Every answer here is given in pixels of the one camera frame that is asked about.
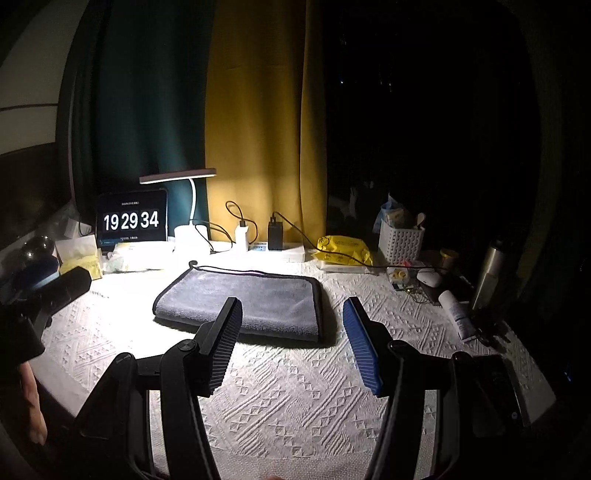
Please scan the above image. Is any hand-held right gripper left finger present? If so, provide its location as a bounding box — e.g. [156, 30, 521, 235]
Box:
[69, 297, 244, 480]

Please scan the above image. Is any yellow wipes packet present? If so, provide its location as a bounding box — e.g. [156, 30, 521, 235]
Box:
[310, 234, 374, 267]

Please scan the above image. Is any dark green curtain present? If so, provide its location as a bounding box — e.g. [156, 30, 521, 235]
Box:
[68, 0, 219, 241]

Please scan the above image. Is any white cream tube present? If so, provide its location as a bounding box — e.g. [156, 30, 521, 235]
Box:
[437, 289, 479, 343]

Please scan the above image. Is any grey towel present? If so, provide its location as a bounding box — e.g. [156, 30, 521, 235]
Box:
[152, 260, 325, 343]

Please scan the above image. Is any person's left hand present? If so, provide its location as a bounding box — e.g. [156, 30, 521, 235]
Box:
[17, 360, 49, 445]

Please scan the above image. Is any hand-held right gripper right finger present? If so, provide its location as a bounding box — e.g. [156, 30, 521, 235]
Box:
[342, 296, 476, 480]

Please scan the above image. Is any white desk lamp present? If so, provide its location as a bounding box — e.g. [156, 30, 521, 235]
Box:
[139, 168, 218, 254]

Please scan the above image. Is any white textured tablecloth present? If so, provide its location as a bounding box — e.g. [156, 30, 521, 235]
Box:
[28, 257, 560, 480]

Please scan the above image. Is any tablet with clock display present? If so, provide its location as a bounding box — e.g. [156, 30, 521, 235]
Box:
[95, 188, 170, 246]

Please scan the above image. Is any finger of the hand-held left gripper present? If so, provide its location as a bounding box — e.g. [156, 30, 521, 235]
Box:
[44, 266, 93, 320]

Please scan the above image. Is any yellow tissue pack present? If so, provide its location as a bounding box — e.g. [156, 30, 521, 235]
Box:
[59, 256, 103, 281]

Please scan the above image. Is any white perforated basket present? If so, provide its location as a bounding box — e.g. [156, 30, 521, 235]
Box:
[378, 215, 426, 267]

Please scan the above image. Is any black charger cable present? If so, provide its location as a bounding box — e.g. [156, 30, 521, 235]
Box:
[225, 200, 249, 232]
[271, 211, 391, 268]

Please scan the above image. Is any mustard yellow curtain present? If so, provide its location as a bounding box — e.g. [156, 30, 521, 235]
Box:
[203, 0, 329, 246]

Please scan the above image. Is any steel thermos bottle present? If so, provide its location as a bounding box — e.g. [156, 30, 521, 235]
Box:
[470, 238, 509, 313]

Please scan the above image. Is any white power strip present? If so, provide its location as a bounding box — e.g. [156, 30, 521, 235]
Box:
[210, 240, 306, 262]

